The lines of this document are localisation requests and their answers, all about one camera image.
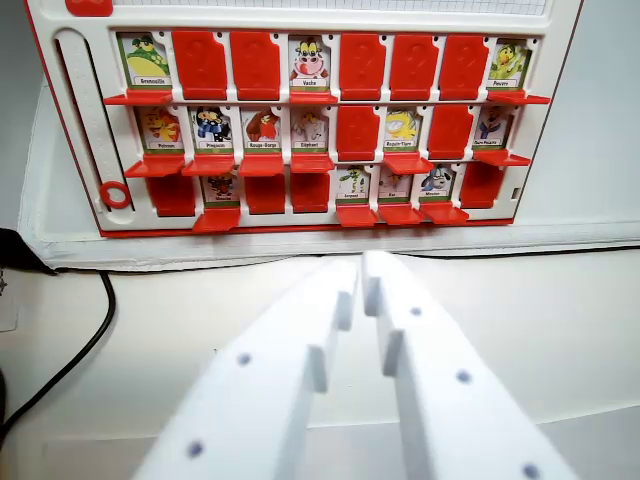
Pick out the red board flap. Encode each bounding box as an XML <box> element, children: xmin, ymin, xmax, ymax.
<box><xmin>438</xmin><ymin>34</ymin><xmax>491</xmax><ymax>102</ymax></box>

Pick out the white printed paper sheet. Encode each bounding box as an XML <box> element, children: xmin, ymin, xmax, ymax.
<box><xmin>0</xmin><ymin>269</ymin><xmax>21</xmax><ymax>335</ymax></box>

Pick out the red and white game board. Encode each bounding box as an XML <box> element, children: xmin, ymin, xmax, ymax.
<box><xmin>22</xmin><ymin>0</ymin><xmax>586</xmax><ymax>239</ymax></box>

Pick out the long black cable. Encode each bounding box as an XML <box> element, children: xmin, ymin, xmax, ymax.
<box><xmin>0</xmin><ymin>269</ymin><xmax>118</xmax><ymax>441</ymax></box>

